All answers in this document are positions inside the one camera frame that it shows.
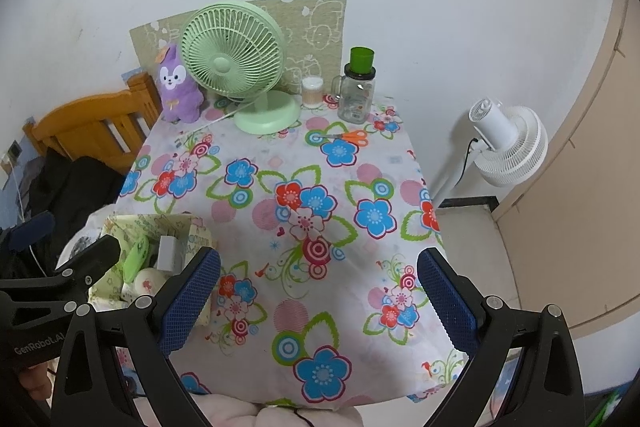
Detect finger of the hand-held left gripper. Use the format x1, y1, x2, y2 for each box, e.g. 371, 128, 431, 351
54, 234, 124, 289
0, 211, 57, 253

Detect cotton swab box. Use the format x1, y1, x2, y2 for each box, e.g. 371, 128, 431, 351
301, 77, 325, 110

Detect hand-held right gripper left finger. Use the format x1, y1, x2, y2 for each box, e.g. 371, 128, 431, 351
50, 246, 222, 427

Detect glass mug jar green lid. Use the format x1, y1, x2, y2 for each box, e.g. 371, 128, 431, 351
332, 47, 377, 124

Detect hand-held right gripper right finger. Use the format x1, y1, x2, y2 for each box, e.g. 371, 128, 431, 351
416, 248, 586, 427

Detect black clothing pile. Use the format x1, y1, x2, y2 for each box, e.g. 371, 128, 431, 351
20, 152, 126, 278

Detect floral tablecloth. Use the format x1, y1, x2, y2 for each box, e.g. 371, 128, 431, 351
112, 92, 468, 408

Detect white fan cable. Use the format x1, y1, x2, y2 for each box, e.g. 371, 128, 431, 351
192, 109, 241, 132

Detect white oval earbud case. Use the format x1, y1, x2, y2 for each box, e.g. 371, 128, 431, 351
134, 267, 168, 298

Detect orange handled scissors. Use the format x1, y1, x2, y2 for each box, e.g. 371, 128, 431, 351
325, 129, 370, 146

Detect green rounded plastic gadget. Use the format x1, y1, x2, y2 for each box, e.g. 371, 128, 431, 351
121, 234, 151, 283

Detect white printed tote bag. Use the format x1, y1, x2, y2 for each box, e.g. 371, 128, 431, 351
55, 204, 118, 273

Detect beige wooden door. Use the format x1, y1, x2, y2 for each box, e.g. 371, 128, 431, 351
492, 0, 640, 343

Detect cartoon printed fabric storage box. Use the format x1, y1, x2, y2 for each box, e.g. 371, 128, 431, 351
87, 213, 218, 328

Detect person's left hand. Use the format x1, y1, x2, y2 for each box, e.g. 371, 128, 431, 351
17, 364, 53, 403

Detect beige cartoon wall covering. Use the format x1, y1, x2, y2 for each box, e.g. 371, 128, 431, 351
129, 0, 348, 100

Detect white power charger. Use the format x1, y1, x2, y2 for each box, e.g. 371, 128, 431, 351
157, 234, 183, 272

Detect purple plush toy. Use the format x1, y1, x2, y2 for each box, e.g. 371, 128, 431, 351
157, 43, 205, 124

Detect green desk fan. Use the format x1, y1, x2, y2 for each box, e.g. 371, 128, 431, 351
180, 1, 302, 135

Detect black fan cable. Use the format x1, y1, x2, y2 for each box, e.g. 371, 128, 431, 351
457, 137, 481, 188

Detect white standing fan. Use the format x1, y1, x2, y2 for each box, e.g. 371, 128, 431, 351
430, 97, 549, 208

